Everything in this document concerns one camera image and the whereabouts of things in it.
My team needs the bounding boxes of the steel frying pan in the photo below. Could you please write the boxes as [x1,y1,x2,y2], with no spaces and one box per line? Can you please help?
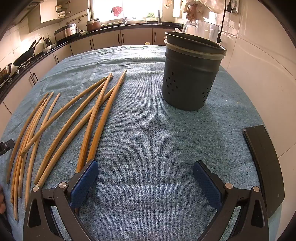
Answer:
[0,63,12,81]

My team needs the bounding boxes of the dark grey chopstick holder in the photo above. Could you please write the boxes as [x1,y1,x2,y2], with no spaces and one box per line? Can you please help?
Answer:
[162,31,227,111]

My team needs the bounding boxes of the brown cooking pot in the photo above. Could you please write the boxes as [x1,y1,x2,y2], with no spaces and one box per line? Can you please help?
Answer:
[86,19,101,32]

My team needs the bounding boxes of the person's left hand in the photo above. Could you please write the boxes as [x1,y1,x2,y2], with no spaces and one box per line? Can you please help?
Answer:
[0,186,7,215]

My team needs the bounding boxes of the pale pink plastic bag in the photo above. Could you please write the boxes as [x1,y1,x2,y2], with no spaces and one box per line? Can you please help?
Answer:
[182,0,204,22]

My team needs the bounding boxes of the pile of wooden chopsticks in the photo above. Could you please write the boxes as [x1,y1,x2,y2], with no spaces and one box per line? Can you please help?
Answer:
[6,69,127,222]

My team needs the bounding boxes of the black wok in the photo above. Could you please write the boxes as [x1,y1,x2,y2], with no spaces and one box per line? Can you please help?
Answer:
[13,40,37,67]

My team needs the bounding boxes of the clear glass pitcher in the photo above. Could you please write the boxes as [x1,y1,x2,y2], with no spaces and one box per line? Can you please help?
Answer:
[183,20,220,43]

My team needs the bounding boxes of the upper kitchen cabinets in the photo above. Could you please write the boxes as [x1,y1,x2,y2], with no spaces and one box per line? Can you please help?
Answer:
[28,0,89,33]

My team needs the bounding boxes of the silver rice cooker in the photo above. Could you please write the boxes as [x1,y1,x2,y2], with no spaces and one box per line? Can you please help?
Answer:
[54,23,78,42]

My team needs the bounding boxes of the black cable with plug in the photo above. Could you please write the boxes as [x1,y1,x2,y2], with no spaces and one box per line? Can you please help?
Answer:
[216,0,229,44]

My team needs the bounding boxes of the kitchen window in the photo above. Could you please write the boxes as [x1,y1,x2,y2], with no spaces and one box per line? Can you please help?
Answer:
[89,0,162,24]

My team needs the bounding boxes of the black kitchen countertop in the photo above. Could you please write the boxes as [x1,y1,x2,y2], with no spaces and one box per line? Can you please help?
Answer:
[0,22,183,102]

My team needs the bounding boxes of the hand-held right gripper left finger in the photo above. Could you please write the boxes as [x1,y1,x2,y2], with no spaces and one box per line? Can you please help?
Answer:
[23,159,100,241]

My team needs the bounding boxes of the beige base cabinets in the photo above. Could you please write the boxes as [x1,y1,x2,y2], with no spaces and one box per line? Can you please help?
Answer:
[0,28,183,121]

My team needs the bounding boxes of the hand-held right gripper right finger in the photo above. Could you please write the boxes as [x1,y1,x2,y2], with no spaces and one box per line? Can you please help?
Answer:
[192,160,270,241]

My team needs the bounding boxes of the stacked white dishes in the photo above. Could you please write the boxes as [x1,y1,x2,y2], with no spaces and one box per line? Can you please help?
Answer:
[55,5,70,18]

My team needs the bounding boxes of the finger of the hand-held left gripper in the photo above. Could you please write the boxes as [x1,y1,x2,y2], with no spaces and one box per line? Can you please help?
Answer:
[0,140,15,156]

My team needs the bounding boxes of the range hood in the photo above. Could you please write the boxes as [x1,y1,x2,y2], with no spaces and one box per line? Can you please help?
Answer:
[10,0,42,25]

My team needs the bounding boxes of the blue towel cloth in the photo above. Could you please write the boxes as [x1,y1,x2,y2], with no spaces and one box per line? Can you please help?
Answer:
[0,45,275,241]

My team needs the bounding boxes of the black smartphone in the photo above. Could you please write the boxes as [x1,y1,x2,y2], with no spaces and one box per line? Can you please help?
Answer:
[243,125,285,219]

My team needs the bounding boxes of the wall power socket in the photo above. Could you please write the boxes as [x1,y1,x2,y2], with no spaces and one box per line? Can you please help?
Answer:
[227,0,240,14]

